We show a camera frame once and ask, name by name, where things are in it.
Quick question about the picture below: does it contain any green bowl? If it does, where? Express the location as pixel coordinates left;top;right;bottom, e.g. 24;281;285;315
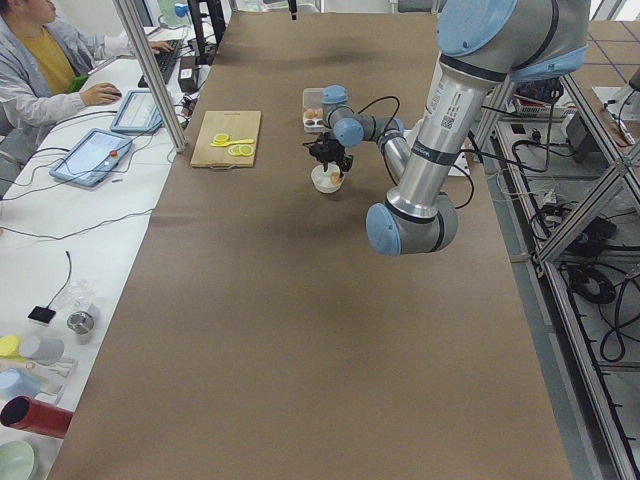
1;440;37;480

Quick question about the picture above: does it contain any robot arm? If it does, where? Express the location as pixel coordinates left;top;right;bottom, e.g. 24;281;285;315
323;1;590;256

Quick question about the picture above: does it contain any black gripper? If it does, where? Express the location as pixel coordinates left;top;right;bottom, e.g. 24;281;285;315
322;142;354;181

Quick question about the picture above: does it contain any aluminium table frame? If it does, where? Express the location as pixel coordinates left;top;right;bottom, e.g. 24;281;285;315
469;49;640;480

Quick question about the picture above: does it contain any aluminium frame post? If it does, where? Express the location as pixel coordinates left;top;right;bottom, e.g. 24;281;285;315
113;0;187;153

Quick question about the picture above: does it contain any light blue cup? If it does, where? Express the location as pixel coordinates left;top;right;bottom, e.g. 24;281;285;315
0;369;41;400

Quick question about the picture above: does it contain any person right hand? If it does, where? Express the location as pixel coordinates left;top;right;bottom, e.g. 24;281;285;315
80;83;121;106

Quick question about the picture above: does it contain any bamboo cutting board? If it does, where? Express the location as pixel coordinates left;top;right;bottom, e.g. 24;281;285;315
190;110;262;169

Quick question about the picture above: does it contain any white ceramic bowl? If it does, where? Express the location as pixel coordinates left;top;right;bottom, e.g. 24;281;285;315
310;164;344;194

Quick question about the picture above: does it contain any grey cup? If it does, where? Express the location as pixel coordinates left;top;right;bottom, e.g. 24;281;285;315
19;336;65;365

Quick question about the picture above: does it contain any steel cup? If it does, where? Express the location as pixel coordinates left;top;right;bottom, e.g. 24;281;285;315
66;303;100;345

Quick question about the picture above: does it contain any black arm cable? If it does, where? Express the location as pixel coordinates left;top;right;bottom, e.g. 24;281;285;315
301;96;475;210

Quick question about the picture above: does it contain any lemon slice pair far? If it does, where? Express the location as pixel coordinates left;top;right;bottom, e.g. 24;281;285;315
211;133;230;146

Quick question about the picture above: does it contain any person left hand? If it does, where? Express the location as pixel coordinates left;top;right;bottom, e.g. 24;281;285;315
149;41;174;55

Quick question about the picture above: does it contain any small black square device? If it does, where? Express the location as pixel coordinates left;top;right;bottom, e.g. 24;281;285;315
27;306;56;326

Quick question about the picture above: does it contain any black keyboard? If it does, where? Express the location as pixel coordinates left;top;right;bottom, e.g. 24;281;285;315
154;39;183;84

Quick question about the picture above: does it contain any clear plastic egg box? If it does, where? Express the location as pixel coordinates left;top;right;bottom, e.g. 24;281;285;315
302;87;325;134

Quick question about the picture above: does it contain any black power adapter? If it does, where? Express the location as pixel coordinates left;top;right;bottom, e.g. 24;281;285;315
178;55;199;93

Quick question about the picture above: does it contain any near blue teach pendant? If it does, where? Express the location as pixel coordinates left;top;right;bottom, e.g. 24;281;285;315
49;128;133;187

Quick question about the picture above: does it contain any blue teach pendant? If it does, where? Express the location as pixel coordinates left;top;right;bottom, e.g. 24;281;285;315
110;89;162;135
49;128;133;187

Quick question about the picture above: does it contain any white camera stand pole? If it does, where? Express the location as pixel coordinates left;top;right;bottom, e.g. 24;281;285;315
399;29;474;177

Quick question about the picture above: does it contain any lemon slice pair near handle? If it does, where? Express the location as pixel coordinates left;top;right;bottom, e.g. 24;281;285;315
227;144;255;157

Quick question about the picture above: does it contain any yellow cup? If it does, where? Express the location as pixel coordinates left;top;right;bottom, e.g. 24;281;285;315
0;335;22;358

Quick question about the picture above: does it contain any far blue teach pendant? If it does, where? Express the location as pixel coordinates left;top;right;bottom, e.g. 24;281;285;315
110;89;162;135

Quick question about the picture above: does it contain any person in grey jacket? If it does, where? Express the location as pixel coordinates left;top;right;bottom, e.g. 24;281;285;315
0;0;176;166

